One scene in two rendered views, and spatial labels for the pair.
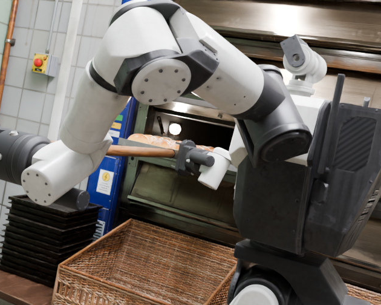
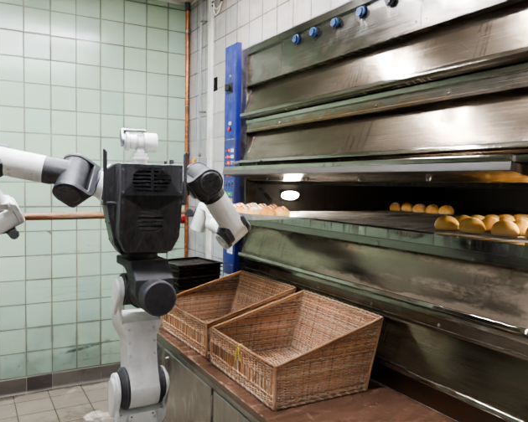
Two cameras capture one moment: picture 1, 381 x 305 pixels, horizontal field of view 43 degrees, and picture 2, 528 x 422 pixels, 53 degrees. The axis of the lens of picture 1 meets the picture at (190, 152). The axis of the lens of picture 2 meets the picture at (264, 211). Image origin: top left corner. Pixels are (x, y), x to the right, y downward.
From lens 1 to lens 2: 1.68 m
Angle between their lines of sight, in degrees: 36
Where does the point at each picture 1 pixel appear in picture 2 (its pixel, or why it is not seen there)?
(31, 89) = not seen: hidden behind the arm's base
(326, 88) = (324, 138)
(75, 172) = (2, 221)
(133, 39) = not seen: outside the picture
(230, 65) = (12, 162)
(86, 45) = (216, 144)
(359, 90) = (342, 134)
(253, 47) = (287, 117)
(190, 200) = (268, 249)
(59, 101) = not seen: hidden behind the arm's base
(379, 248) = (364, 270)
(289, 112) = (63, 176)
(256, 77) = (35, 164)
